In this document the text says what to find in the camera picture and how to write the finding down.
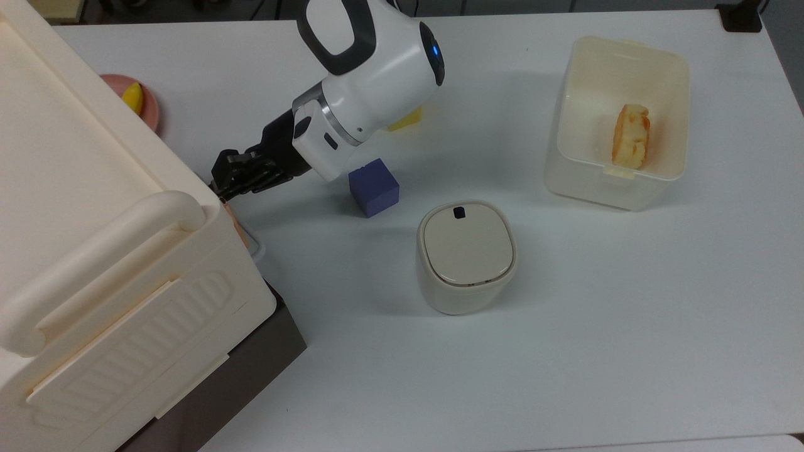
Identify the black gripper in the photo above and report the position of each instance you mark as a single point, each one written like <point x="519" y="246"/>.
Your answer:
<point x="282" y="147"/>

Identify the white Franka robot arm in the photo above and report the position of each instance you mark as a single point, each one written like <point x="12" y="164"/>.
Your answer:
<point x="377" y="63"/>

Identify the dark wood drawer cabinet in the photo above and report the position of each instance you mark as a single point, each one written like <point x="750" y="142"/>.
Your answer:
<point x="251" y="370"/>

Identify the cream open plastic bin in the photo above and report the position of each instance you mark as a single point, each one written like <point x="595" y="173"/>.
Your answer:
<point x="603" y="188"/>

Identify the orange box latch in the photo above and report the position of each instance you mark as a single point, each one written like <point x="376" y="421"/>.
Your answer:
<point x="237" y="226"/>

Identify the pink plate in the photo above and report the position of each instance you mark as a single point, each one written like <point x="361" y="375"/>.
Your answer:
<point x="151" y="110"/>

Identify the purple cube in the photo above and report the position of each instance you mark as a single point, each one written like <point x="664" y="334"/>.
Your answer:
<point x="374" y="188"/>

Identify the yellow toy banana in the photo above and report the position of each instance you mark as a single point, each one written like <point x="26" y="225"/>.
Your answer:
<point x="133" y="98"/>

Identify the yellow cube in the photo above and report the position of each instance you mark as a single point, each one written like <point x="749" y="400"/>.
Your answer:
<point x="408" y="120"/>

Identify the cream trash can with lid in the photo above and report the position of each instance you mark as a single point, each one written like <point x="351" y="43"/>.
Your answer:
<point x="465" y="251"/>

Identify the tan background box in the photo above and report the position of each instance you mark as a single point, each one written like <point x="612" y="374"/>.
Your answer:
<point x="56" y="7"/>

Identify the toy bread piece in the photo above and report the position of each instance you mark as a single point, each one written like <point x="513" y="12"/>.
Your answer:
<point x="631" y="135"/>

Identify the black stand base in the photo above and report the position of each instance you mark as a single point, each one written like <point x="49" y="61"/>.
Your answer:
<point x="741" y="17"/>

